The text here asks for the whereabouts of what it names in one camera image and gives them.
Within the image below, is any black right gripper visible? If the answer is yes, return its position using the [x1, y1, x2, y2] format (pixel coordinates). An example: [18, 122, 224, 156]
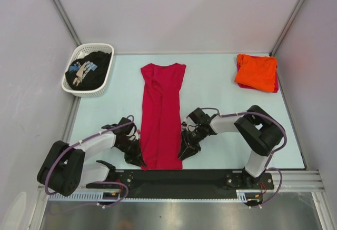
[177, 125, 206, 161]

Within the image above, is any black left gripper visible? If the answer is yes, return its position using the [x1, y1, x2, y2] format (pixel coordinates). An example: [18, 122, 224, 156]
[115, 138, 146, 168]

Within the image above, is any red polo shirt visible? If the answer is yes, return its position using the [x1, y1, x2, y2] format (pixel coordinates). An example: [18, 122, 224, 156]
[140, 63, 186, 170]

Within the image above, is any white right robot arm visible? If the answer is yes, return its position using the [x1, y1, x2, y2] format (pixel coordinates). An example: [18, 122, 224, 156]
[178, 105, 288, 190]

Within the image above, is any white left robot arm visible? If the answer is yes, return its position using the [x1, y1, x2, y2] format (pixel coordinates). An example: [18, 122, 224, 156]
[37, 115, 146, 197]

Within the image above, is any white plastic laundry basket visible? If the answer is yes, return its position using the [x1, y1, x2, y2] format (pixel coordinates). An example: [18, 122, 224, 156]
[61, 43, 114, 97]

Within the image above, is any black printed t shirt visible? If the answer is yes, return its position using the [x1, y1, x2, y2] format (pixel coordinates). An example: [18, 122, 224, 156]
[65, 51, 112, 91]

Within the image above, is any folded orange t shirt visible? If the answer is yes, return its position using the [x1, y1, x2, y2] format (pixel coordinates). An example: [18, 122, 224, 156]
[234, 54, 278, 93]

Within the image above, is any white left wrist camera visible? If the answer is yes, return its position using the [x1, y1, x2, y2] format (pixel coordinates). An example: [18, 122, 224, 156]
[131, 129, 140, 140]

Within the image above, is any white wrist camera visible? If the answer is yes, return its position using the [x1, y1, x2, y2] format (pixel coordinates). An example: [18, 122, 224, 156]
[181, 117, 195, 132]
[131, 129, 140, 140]

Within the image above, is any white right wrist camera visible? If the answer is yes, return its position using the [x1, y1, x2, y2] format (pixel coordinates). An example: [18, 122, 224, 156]
[181, 117, 195, 132]

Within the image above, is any grey slotted cable duct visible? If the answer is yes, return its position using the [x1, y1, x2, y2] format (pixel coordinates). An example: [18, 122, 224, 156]
[48, 191, 124, 201]

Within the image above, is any aluminium frame rail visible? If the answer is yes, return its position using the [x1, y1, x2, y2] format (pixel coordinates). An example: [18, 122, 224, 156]
[37, 169, 324, 193]

